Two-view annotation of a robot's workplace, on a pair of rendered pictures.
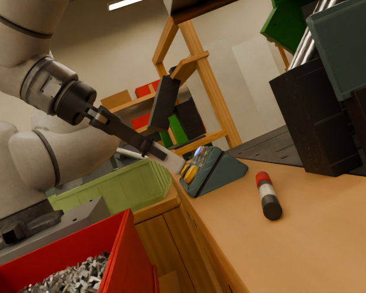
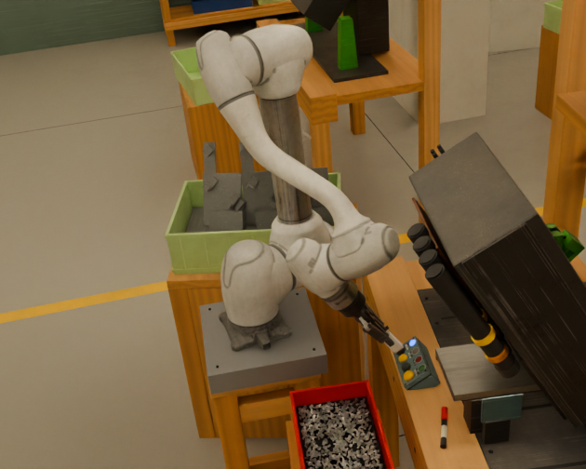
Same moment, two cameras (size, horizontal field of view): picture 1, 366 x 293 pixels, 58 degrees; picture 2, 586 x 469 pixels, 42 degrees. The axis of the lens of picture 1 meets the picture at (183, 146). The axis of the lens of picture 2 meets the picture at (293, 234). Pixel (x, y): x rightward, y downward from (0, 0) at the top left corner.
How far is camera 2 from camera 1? 1.71 m
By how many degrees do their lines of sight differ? 29
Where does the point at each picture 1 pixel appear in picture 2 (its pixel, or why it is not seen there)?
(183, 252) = (343, 321)
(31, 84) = (334, 300)
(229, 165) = (431, 381)
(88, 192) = (265, 238)
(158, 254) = (318, 315)
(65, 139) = not seen: hidden behind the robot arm
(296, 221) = (448, 454)
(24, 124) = not seen: outside the picture
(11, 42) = (335, 284)
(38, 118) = (286, 241)
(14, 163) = (272, 289)
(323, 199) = (460, 447)
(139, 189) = not seen: hidden behind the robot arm
